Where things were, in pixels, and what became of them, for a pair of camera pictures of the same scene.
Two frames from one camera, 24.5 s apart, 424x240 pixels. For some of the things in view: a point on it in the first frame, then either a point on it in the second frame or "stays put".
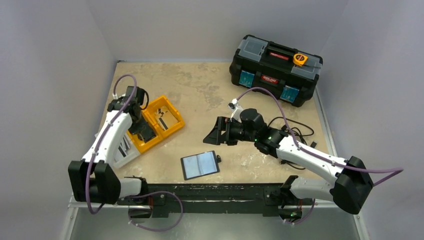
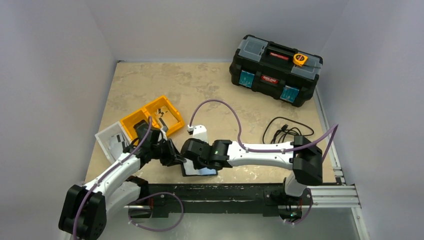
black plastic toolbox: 290,74 stays put
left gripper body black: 138,125 to 163,151
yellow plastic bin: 165,119 stays put
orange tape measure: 299,59 stays put
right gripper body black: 225,131 to 189,151
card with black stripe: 165,118 stays put
